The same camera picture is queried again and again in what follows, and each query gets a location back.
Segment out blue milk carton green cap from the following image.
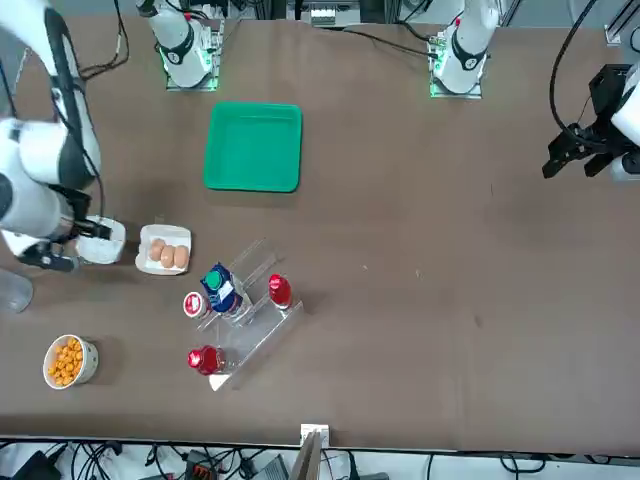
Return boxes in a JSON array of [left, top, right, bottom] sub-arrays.
[[199, 263, 245, 315]]

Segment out small bottle red white lid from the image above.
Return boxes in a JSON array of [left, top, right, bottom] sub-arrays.
[[182, 290, 210, 320]]

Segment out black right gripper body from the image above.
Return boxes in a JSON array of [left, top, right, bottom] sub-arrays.
[[48, 184, 94, 245]]

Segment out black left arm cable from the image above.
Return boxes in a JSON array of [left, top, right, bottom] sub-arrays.
[[549, 0, 601, 134]]

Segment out red soda bottle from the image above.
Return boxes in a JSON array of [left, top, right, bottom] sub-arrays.
[[267, 273, 294, 311], [186, 344, 241, 377]]

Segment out black cable on table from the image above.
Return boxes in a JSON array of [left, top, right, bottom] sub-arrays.
[[322, 24, 436, 56]]

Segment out black box under table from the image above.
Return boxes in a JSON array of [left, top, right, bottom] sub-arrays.
[[9, 449, 64, 480]]

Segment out clear acrylic stepped shelf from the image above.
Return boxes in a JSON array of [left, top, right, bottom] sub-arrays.
[[197, 239, 305, 391]]

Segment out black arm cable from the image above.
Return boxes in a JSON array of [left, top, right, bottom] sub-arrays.
[[44, 0, 130, 224], [549, 0, 601, 134]]

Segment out aluminium profile post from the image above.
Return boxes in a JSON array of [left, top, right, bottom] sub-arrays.
[[298, 423, 332, 480]]

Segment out white egg box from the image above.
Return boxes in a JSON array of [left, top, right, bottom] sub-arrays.
[[134, 223, 193, 276]]

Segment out grey electrical box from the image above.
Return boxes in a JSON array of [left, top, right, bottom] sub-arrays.
[[307, 5, 339, 29]]

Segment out black orange device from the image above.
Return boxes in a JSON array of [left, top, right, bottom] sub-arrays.
[[184, 449, 224, 480]]

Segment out tall translucent grey cylinder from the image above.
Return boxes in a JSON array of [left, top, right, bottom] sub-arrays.
[[0, 273, 34, 314]]

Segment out grey device under table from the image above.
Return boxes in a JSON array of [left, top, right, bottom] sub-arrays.
[[252, 457, 291, 480]]

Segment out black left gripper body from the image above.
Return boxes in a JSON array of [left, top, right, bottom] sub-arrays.
[[578, 63, 633, 150]]

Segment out white cup of orange snacks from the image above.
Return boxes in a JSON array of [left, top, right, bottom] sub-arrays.
[[42, 333, 99, 391]]

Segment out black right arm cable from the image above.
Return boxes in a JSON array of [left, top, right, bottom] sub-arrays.
[[44, 0, 130, 224]]

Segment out aluminium corner profile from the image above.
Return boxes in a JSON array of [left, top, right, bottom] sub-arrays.
[[603, 0, 640, 47]]

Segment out green plastic tray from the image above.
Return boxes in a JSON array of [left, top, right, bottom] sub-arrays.
[[201, 100, 305, 194]]

